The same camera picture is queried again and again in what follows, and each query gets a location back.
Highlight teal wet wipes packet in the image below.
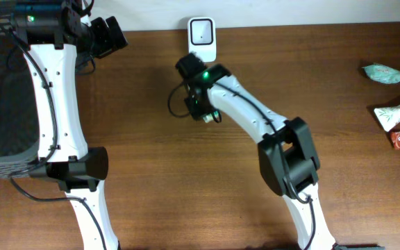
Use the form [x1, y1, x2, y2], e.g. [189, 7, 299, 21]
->
[363, 63, 400, 85]

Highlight white floral cream tube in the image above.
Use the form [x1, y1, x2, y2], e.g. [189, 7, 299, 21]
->
[374, 105, 400, 132]

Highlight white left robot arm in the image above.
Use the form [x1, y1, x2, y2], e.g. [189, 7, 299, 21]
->
[11, 1, 128, 250]

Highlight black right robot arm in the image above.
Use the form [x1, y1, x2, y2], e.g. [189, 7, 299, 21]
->
[175, 53, 338, 249]

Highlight white barcode scanner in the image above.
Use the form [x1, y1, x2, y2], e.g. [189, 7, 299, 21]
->
[187, 17, 217, 63]

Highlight dark grey plastic basket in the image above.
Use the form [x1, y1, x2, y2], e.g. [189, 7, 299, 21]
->
[0, 1, 40, 178]

